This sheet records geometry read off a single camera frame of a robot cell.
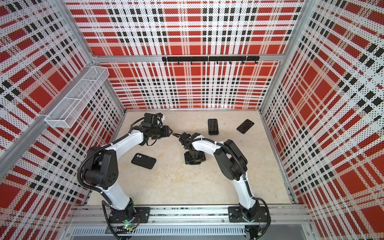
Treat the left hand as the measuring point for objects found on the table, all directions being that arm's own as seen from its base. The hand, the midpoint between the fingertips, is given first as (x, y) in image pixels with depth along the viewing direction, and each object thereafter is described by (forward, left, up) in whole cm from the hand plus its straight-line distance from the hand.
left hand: (170, 133), depth 93 cm
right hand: (-15, -16, -10) cm, 24 cm away
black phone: (+16, -54, -13) cm, 58 cm away
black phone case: (-18, -14, -2) cm, 22 cm away
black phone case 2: (-12, +17, -13) cm, 25 cm away
